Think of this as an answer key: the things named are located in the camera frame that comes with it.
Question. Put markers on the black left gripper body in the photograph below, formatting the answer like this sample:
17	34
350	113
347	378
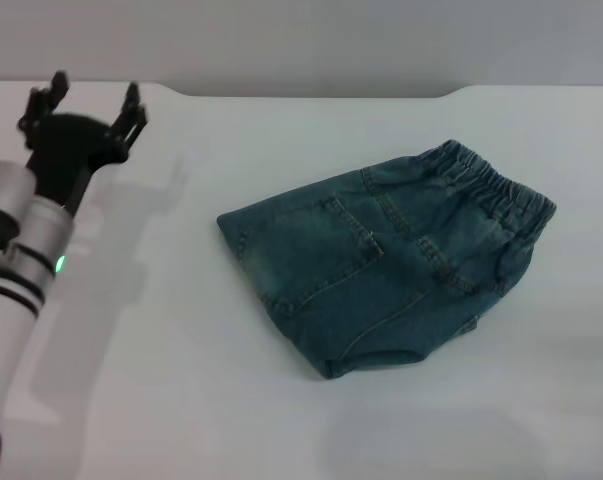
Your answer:
66	150

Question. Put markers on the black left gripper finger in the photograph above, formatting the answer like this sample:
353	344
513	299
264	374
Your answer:
41	102
128	120

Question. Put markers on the blue denim shorts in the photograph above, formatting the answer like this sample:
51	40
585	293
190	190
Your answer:
396	255

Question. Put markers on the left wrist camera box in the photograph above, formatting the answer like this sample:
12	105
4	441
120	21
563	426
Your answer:
1	200

